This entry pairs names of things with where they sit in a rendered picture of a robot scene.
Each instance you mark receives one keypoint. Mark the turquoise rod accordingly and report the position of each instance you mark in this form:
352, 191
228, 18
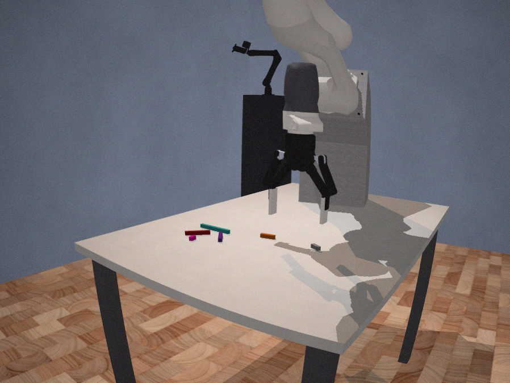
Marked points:
214, 228

